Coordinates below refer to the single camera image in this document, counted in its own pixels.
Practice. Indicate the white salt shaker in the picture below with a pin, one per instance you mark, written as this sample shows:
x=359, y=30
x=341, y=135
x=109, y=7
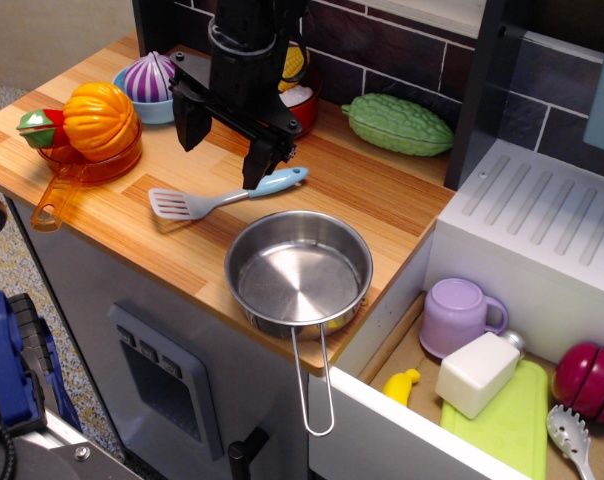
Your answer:
x=473, y=375

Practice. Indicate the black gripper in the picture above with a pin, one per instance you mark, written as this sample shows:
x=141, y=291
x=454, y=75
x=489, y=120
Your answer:
x=242, y=93

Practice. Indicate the green toy bitter gourd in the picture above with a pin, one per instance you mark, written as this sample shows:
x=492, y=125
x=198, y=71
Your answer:
x=398, y=125

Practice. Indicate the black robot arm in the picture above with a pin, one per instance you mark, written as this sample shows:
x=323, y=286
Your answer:
x=249, y=42

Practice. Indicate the red and green toy pepper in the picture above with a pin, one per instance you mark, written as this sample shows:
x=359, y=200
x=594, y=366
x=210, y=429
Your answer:
x=43, y=129

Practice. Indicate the lime green cutting board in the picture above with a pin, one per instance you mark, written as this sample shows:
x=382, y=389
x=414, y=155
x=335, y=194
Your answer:
x=512, y=427

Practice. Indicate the red bowl with rice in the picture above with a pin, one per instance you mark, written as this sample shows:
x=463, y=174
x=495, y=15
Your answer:
x=302, y=100

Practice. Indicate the magenta toy fruit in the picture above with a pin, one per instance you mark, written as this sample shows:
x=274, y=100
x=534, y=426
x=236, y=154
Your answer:
x=578, y=381

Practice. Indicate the stainless steel pan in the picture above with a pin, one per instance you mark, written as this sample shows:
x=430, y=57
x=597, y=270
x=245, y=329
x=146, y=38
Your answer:
x=299, y=276

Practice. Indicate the yellow toy corn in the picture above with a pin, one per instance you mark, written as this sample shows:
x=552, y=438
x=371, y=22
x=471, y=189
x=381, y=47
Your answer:
x=296, y=64

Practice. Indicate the grey and blue spatula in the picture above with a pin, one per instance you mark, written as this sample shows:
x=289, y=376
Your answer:
x=181, y=206

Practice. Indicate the purple plastic mug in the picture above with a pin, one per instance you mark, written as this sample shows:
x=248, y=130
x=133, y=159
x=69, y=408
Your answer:
x=456, y=312

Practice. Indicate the grey pasta spoon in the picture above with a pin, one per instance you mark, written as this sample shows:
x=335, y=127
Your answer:
x=570, y=435

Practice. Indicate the black oven door handle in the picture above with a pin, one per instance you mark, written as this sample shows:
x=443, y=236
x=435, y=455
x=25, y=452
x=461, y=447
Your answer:
x=241, y=453

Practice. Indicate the yellow toy banana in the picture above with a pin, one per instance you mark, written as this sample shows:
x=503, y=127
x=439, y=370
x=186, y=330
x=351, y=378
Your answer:
x=399, y=386

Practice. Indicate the orange toy pumpkin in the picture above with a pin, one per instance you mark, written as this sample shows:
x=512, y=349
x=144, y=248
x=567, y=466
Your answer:
x=100, y=121

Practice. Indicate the orange transparent measuring cup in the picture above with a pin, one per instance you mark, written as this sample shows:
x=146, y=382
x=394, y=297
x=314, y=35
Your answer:
x=71, y=171

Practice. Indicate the purple striped toy onion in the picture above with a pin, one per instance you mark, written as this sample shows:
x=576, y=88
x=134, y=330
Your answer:
x=148, y=79

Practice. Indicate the white drying rack shelf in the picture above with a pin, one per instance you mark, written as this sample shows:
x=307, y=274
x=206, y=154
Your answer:
x=529, y=231

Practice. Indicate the blue clamp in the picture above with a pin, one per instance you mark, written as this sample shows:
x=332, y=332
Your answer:
x=31, y=380

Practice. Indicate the light blue bowl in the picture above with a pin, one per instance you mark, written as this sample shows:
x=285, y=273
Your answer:
x=150, y=113

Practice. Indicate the white sink drawer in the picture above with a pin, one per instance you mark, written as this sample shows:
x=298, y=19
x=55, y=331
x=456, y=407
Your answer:
x=375, y=437

